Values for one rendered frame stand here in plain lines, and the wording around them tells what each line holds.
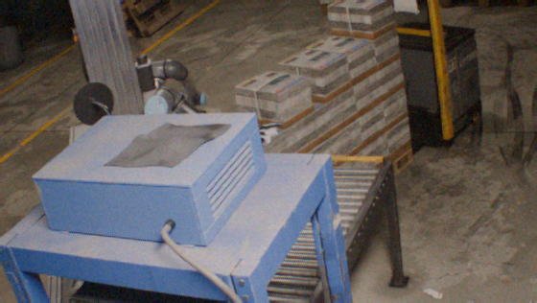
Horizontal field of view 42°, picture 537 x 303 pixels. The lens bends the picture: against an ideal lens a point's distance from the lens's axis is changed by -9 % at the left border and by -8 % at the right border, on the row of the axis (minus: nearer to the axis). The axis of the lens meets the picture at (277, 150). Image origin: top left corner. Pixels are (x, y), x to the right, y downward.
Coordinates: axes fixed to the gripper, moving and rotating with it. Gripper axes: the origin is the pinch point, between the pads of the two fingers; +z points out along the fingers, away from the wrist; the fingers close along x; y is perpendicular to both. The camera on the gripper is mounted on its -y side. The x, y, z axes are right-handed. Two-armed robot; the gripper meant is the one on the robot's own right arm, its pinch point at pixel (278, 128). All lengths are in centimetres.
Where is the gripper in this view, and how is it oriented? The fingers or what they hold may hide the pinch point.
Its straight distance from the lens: 347.8
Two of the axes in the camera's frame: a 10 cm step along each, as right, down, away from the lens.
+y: 1.4, 9.4, 3.2
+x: -2.2, 3.5, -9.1
